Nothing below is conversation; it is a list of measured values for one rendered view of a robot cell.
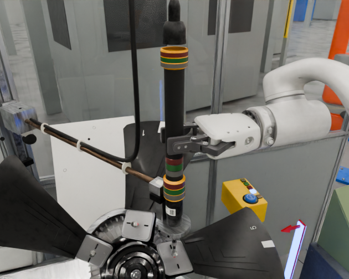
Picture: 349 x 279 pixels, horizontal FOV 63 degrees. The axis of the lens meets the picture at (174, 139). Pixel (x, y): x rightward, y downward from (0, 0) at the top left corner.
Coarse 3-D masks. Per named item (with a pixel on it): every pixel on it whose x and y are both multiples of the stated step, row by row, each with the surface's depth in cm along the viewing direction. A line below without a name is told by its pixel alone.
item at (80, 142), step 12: (132, 0) 45; (132, 12) 46; (132, 24) 47; (132, 36) 48; (132, 48) 49; (132, 60) 50; (132, 72) 51; (36, 120) 84; (60, 132) 77; (84, 144) 71; (108, 156) 66; (132, 156) 60
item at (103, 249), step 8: (88, 240) 60; (96, 240) 59; (80, 248) 61; (88, 248) 61; (96, 248) 61; (104, 248) 60; (112, 248) 60; (80, 256) 63; (88, 256) 63; (96, 256) 62; (104, 256) 62; (96, 264) 64
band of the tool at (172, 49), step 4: (164, 48) 45; (172, 48) 46; (176, 48) 46; (184, 48) 45; (164, 52) 43; (168, 52) 42; (172, 52) 42; (176, 52) 42; (180, 52) 42; (184, 52) 43; (164, 68) 44; (168, 68) 43; (180, 68) 43
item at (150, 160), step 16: (128, 128) 76; (192, 128) 70; (128, 144) 74; (144, 144) 72; (160, 144) 70; (144, 160) 70; (160, 160) 68; (128, 176) 71; (160, 176) 66; (128, 192) 70; (144, 192) 66; (128, 208) 68; (144, 208) 65
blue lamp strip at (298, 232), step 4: (300, 224) 74; (300, 228) 74; (296, 232) 76; (300, 232) 74; (296, 236) 76; (300, 236) 75; (296, 240) 76; (292, 244) 78; (296, 244) 77; (292, 248) 78; (296, 248) 77; (292, 252) 79; (296, 252) 77; (292, 256) 79; (288, 260) 81; (292, 260) 79; (288, 264) 82; (292, 264) 80; (288, 268) 82; (288, 272) 82; (288, 276) 82
